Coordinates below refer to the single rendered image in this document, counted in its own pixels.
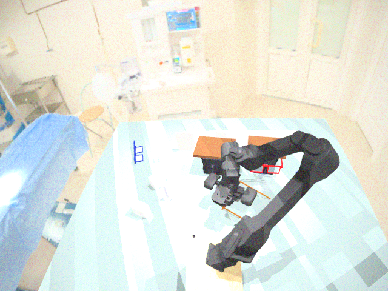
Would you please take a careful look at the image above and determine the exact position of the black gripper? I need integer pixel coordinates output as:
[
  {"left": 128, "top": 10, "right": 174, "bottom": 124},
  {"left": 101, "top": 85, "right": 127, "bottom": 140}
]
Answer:
[{"left": 204, "top": 173, "right": 257, "bottom": 207}]

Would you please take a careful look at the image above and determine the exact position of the white flat rectangular panel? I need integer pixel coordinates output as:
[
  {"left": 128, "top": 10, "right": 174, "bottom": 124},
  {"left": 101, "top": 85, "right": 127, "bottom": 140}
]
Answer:
[{"left": 175, "top": 130, "right": 296, "bottom": 150}]

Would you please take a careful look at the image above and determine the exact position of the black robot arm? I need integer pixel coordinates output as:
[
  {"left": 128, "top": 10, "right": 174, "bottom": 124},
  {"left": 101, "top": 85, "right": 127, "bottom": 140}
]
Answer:
[{"left": 206, "top": 130, "right": 340, "bottom": 273}]

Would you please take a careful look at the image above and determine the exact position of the red glasses frame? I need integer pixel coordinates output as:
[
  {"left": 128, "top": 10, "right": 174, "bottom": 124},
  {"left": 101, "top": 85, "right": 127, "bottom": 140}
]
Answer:
[{"left": 251, "top": 159, "right": 283, "bottom": 174}]

